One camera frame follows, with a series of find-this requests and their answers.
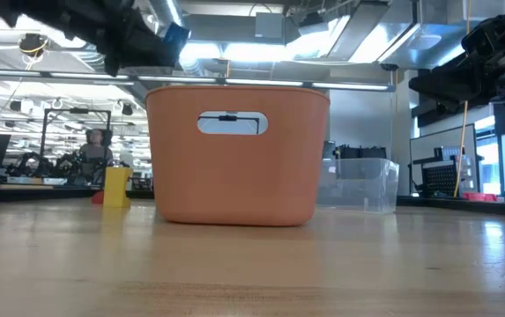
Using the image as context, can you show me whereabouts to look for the grey partition board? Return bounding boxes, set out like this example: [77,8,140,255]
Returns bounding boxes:
[409,123,479,197]

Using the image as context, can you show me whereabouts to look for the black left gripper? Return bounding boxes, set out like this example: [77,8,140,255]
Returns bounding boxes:
[95,0,178,78]

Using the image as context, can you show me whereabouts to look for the yellow cable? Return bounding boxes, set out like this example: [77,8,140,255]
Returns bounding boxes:
[453,0,472,198]

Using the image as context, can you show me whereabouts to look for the black yellow ceiling reel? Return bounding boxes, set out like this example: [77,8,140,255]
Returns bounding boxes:
[18,33,49,58]

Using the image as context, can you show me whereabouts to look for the orange plastic bin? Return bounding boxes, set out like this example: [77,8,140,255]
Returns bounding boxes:
[145,85,331,228]

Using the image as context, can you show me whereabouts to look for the long yellow block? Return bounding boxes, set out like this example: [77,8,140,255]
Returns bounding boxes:
[102,166,134,209]

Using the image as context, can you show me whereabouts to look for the clear plastic container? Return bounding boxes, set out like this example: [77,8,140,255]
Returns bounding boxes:
[316,157,400,215]

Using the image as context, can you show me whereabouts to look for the black frame stand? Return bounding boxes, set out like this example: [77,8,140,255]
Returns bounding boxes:
[40,107,113,146]

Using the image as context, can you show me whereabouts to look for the background black robot arms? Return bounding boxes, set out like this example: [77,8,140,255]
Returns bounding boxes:
[4,151,81,178]

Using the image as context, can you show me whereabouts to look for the black pegboard rack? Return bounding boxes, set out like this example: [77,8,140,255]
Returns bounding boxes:
[420,163,460,198]

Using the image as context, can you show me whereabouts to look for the red tray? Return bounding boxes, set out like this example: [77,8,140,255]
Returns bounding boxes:
[462,191,499,203]

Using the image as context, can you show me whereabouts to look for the black equipment case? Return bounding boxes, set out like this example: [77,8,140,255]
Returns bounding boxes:
[334,144,388,160]

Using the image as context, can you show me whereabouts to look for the grey ceiling box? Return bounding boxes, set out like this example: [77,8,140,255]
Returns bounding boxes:
[255,11,286,40]

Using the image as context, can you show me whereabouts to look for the person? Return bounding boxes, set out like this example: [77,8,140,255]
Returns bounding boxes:
[78,128,115,184]

